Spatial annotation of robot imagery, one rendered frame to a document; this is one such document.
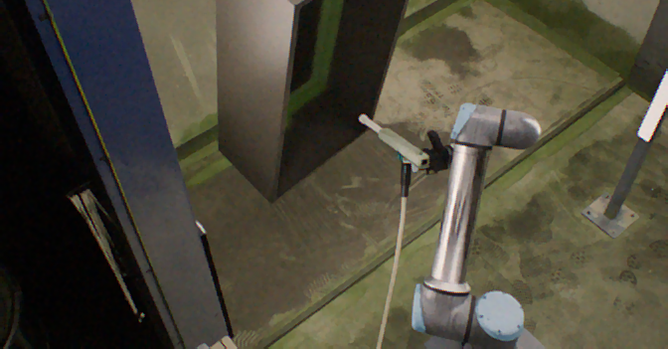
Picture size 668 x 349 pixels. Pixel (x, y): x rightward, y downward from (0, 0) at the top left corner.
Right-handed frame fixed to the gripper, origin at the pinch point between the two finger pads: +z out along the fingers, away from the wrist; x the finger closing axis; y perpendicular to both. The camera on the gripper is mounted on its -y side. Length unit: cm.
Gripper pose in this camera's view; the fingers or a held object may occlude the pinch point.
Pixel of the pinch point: (404, 157)
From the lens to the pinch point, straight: 271.8
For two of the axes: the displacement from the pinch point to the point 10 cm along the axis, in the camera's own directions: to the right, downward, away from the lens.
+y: -0.6, 9.1, 4.0
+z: -8.9, 1.3, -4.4
